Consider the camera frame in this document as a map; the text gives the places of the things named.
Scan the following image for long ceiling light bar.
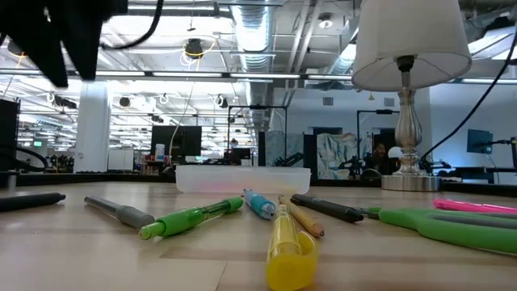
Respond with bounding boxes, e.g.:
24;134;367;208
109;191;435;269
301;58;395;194
0;70;355;81

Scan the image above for green scissors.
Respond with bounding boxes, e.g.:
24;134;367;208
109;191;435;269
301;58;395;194
357;206;517;256

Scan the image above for white shade table lamp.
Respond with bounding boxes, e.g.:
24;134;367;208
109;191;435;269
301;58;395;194
351;0;473;192

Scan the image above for grey pen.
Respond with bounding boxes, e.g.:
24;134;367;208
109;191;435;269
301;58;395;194
83;196;156;230

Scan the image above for black ceiling cable reel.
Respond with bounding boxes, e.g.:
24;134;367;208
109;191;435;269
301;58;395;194
183;38;205;58

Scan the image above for black pen with clip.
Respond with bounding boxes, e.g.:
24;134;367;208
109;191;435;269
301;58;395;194
290;193;365;224

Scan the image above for white square pillar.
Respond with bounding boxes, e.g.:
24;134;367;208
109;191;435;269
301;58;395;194
74;80;112;174

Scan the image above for green mechanical pencil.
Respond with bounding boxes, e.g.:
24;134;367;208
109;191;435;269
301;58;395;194
139;196;245;241

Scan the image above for printed curtain panel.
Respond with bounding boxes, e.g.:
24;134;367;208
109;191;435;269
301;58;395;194
317;132;375;180
265;129;305;167

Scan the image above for wall mounted screen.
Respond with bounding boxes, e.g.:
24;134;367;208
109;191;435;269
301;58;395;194
466;129;494;155

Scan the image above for black aluminium table frame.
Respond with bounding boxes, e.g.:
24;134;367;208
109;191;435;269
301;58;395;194
0;171;517;198

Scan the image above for clear plastic supply box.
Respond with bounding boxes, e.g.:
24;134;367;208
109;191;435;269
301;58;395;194
175;164;312;195

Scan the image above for white cabinet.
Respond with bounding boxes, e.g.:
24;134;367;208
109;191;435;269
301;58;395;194
107;148;135;171

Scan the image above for person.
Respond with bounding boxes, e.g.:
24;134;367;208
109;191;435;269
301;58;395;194
364;141;391;175

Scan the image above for natural wood pencil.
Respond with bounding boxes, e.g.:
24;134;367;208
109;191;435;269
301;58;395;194
278;194;326;238

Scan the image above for pink highlighter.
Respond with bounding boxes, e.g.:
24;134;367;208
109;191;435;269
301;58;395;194
432;197;517;215

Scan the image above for black frame stand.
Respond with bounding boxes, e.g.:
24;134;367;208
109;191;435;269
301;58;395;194
227;104;288;165
355;108;401;171

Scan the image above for silver ventilation duct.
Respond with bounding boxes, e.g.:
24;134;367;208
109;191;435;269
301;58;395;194
231;0;276;131

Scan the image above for black computer monitor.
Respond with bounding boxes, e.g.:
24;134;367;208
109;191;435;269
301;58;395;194
151;125;203;163

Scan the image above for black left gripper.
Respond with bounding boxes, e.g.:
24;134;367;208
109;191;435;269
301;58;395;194
0;0;128;88

